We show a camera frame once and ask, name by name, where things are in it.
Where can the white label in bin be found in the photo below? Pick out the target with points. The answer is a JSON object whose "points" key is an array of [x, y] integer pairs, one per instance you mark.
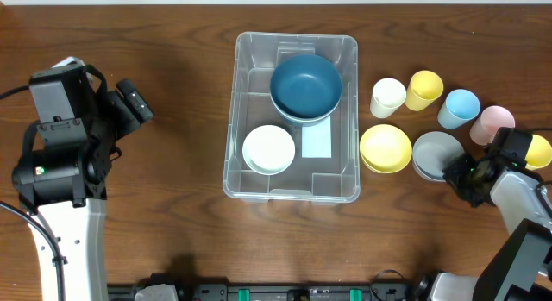
{"points": [[316, 140]]}

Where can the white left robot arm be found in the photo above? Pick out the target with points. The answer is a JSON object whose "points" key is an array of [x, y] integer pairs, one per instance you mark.
{"points": [[60, 177]]}

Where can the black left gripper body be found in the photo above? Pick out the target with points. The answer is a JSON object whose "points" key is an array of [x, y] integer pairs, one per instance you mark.
{"points": [[119, 112]]}

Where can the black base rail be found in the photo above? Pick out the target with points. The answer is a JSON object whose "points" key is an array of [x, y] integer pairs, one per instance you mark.
{"points": [[386, 291]]}

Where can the yellow cup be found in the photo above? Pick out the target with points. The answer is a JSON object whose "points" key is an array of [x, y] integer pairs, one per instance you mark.
{"points": [[424, 88], [539, 154]]}

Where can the white bowl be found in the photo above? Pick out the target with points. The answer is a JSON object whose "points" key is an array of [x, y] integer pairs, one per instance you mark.
{"points": [[268, 150]]}

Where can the yellow bowl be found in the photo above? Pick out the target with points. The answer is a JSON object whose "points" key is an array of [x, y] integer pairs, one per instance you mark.
{"points": [[385, 149]]}

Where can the clear plastic storage bin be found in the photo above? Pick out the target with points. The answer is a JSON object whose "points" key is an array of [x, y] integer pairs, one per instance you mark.
{"points": [[321, 181]]}

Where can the pink cup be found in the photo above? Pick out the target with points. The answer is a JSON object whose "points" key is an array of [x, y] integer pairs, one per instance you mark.
{"points": [[489, 122]]}

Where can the light blue cup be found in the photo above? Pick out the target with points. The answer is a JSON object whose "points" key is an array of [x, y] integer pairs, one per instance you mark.
{"points": [[460, 107]]}

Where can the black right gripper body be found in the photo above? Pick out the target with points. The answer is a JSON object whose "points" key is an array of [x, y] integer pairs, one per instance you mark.
{"points": [[462, 180]]}

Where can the grey bowl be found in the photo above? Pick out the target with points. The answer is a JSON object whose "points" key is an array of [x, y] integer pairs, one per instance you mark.
{"points": [[434, 151]]}

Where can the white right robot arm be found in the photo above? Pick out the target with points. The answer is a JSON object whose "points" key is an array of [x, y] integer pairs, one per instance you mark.
{"points": [[501, 179]]}

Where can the cream cup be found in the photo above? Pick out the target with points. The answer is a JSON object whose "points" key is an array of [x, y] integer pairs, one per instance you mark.
{"points": [[387, 96]]}

